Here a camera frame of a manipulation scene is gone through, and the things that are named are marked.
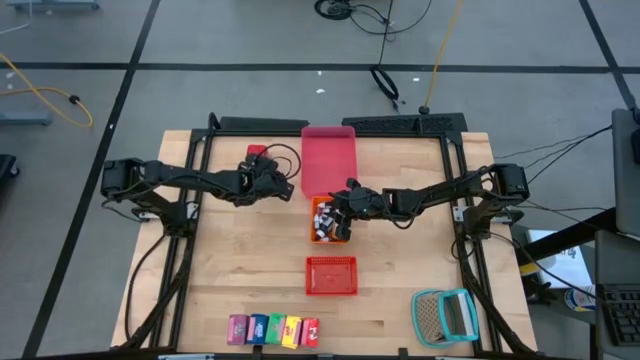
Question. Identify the short grey stand foot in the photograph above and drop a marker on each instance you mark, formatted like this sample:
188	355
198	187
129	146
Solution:
25	118

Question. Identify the pink plastic tray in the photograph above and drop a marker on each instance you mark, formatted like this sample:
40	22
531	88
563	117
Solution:
325	160

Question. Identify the red mini cereal box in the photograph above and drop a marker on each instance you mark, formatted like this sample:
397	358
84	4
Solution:
310	333

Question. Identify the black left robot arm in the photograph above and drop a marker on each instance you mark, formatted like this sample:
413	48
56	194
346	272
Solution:
200	179

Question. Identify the black keyboard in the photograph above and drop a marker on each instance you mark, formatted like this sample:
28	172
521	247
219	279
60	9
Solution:
622	315

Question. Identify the pink mini cereal box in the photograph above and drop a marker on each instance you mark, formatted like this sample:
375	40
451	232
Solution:
237	330

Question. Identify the dark bottle with white cap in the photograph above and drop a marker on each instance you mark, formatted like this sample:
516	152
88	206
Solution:
326	227

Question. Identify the red plastic basket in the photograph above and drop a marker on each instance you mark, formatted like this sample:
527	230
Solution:
331	275

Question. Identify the long grey stand foot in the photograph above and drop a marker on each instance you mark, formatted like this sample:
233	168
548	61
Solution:
50	5

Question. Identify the black caster base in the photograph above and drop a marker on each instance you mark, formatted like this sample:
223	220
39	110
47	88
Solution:
6	167

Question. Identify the round printed can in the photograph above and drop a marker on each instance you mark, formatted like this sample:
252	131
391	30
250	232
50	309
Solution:
580	300

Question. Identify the plain black panel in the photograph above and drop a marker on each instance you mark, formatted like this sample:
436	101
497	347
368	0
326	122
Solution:
260	123

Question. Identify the grey laptop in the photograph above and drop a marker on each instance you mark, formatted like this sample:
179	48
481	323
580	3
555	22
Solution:
627	175

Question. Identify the black desk leg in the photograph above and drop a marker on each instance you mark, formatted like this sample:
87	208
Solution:
565	237

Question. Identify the teal box grater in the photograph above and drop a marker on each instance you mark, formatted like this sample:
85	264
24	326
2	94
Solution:
425	317

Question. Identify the white paper sheet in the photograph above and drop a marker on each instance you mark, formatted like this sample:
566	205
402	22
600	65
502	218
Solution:
565	265

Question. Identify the perforated black panel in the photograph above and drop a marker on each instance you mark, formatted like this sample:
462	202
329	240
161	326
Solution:
400	123

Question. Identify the black round knob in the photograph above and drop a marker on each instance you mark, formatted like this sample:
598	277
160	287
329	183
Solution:
424	109

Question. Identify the blue mini cereal box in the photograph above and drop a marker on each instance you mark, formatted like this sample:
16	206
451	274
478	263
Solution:
257	329

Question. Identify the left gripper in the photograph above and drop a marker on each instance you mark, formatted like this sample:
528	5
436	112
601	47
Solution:
260	185

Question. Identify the green mini cereal box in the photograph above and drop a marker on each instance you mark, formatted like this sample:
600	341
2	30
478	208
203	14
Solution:
275	328

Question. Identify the small plain red box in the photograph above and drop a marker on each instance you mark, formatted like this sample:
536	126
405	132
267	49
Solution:
256	150

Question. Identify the orange plastic basket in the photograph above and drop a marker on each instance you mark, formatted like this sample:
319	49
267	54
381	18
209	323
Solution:
313	235

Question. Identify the yellow mini cereal box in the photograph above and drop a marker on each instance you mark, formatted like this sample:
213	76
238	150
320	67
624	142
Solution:
291	332

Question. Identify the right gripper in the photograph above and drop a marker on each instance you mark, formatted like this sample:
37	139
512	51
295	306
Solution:
367	205

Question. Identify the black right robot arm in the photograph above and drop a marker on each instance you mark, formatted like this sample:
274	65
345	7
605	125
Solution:
450	192

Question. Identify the small food colouring bottle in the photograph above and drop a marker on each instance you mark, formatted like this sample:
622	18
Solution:
320	235
318	218
325	212

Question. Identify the black metal table frame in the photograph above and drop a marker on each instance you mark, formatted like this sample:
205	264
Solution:
230	133

